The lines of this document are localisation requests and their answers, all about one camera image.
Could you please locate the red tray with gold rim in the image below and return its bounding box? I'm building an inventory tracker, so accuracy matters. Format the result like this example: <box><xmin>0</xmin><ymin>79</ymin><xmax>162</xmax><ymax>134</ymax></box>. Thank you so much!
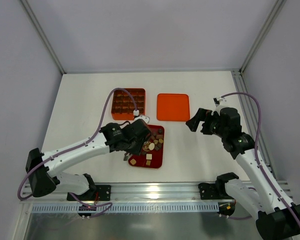
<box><xmin>128</xmin><ymin>125</ymin><xmax>165</xmax><ymax>169</ymax></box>

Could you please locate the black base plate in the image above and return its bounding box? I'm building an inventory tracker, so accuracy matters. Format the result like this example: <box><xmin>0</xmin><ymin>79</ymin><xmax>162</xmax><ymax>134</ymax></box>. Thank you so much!
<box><xmin>198</xmin><ymin>182</ymin><xmax>234</xmax><ymax>200</ymax></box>
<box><xmin>76</xmin><ymin>184</ymin><xmax>111</xmax><ymax>201</ymax></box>

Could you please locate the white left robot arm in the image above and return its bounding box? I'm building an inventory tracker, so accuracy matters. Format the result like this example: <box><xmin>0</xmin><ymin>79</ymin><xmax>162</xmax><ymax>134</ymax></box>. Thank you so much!
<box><xmin>25</xmin><ymin>115</ymin><xmax>152</xmax><ymax>201</ymax></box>

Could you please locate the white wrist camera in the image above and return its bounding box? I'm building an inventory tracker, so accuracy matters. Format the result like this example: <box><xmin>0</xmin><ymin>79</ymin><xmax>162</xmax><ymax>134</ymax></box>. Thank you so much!
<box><xmin>133</xmin><ymin>114</ymin><xmax>150</xmax><ymax>124</ymax></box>
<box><xmin>213</xmin><ymin>96</ymin><xmax>228</xmax><ymax>115</ymax></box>

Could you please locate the white square chocolate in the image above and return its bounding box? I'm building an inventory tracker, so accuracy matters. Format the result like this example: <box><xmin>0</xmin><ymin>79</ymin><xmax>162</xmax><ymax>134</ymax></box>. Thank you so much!
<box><xmin>146</xmin><ymin>154</ymin><xmax>152</xmax><ymax>160</ymax></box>

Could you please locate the orange tin lid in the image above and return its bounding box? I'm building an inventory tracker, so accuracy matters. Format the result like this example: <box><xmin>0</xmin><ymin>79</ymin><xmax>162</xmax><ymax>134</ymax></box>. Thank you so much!
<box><xmin>156</xmin><ymin>93</ymin><xmax>190</xmax><ymax>122</ymax></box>

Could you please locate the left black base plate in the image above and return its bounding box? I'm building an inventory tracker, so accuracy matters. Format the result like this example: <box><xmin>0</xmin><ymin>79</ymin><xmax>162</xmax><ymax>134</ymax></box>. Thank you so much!
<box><xmin>76</xmin><ymin>184</ymin><xmax>111</xmax><ymax>201</ymax></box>

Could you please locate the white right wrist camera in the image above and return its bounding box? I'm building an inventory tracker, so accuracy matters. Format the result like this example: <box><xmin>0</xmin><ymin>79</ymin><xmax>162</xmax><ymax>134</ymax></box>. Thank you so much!
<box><xmin>213</xmin><ymin>96</ymin><xmax>228</xmax><ymax>115</ymax></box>

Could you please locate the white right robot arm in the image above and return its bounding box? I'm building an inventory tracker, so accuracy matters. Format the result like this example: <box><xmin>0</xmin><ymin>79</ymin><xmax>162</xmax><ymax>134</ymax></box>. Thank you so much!
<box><xmin>186</xmin><ymin>107</ymin><xmax>300</xmax><ymax>240</ymax></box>

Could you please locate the aluminium front rail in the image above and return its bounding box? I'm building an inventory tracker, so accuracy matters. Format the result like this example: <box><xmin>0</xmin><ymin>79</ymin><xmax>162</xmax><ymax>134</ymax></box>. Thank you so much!
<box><xmin>19</xmin><ymin>181</ymin><xmax>295</xmax><ymax>205</ymax></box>

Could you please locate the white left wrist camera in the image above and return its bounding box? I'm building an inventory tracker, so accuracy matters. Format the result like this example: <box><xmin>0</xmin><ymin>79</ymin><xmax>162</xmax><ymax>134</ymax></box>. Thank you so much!
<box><xmin>133</xmin><ymin>114</ymin><xmax>150</xmax><ymax>124</ymax></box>

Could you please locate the perforated cable duct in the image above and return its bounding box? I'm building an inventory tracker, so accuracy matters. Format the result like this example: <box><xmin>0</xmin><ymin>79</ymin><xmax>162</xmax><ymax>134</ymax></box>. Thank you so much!
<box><xmin>31</xmin><ymin>201</ymin><xmax>219</xmax><ymax>214</ymax></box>

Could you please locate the white round chocolate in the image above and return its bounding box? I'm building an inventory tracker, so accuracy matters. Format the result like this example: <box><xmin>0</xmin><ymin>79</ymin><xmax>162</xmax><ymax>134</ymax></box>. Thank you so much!
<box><xmin>148</xmin><ymin>142</ymin><xmax>155</xmax><ymax>151</ymax></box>

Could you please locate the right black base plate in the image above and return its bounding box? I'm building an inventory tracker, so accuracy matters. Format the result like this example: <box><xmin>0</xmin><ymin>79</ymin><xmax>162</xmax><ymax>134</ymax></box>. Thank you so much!
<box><xmin>198</xmin><ymin>182</ymin><xmax>234</xmax><ymax>200</ymax></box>

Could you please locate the orange chocolate tin box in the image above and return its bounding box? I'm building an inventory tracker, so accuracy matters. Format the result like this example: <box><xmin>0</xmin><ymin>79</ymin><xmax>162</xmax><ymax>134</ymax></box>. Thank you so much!
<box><xmin>111</xmin><ymin>88</ymin><xmax>146</xmax><ymax>121</ymax></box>

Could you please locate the tan Sweet square chocolate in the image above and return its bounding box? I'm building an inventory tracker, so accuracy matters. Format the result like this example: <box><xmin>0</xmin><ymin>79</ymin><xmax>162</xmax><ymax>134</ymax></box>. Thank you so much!
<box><xmin>130</xmin><ymin>159</ymin><xmax>137</xmax><ymax>165</ymax></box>

